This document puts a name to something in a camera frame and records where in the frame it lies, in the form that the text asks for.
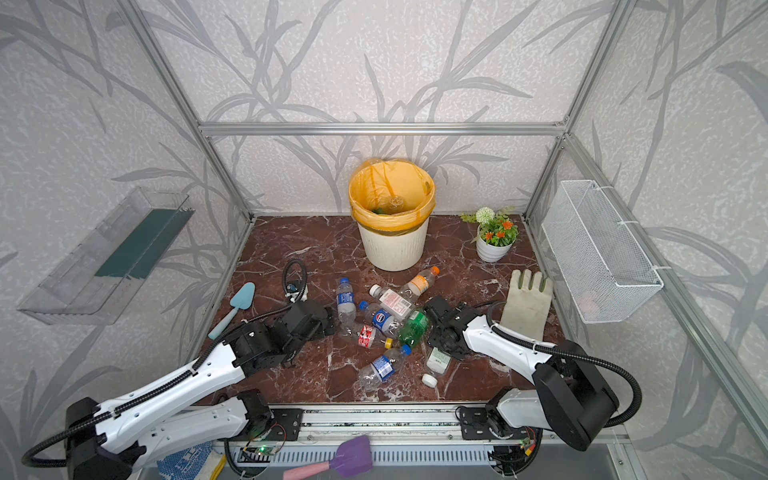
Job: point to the orange plastic bin liner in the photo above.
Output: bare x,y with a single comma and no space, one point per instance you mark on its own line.
377,179

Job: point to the pale green rubber glove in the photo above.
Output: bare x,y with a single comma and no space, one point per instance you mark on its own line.
528,303

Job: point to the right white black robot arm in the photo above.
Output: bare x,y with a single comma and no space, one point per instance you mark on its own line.
574,395

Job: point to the clear bottle pink label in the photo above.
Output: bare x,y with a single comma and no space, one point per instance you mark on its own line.
392,301

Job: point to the white pot with flowers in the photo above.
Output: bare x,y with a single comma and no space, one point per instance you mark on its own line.
496,232

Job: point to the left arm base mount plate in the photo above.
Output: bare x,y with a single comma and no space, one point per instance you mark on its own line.
283,425

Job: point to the white wire mesh basket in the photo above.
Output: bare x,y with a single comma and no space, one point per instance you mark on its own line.
607,273

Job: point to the clear bottle orange label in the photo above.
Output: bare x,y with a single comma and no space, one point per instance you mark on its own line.
419,284

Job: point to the clear bottle red label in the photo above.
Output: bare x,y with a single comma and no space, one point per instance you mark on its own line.
365,336

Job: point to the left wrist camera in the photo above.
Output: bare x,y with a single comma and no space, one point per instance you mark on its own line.
296,291

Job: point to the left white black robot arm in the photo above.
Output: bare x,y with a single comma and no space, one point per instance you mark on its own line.
117,437

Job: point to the green circuit board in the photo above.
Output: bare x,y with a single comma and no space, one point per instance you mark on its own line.
259,453

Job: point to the clear bottle blue cap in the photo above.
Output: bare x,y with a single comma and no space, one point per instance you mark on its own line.
346,306

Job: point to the blue dotted work glove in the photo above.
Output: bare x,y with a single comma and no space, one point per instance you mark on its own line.
197,462

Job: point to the aluminium front rail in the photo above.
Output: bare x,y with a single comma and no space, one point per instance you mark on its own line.
385,423

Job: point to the light blue small trowel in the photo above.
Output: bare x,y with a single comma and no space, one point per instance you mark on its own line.
241,301

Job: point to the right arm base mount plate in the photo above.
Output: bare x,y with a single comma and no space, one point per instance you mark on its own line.
477,424

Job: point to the Pepsi label clear bottle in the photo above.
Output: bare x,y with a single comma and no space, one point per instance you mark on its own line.
381,319

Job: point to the purple pink silicone spatula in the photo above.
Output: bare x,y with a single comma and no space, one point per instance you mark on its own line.
353,457

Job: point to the white green label bottle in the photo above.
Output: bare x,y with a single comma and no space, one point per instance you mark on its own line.
436,365

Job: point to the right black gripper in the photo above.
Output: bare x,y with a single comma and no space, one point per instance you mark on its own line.
441,321

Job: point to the clear unlabelled bottle white cap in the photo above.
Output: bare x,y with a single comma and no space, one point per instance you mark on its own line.
394,204

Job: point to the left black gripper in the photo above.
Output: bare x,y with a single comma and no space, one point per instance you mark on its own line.
324,318

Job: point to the clear plastic wall shelf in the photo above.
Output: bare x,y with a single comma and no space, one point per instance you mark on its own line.
94,284

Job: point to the crushed bottle blue label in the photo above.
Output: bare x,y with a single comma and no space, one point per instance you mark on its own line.
378,372

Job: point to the white ribbed trash bin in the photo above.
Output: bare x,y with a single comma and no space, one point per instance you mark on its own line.
394,251

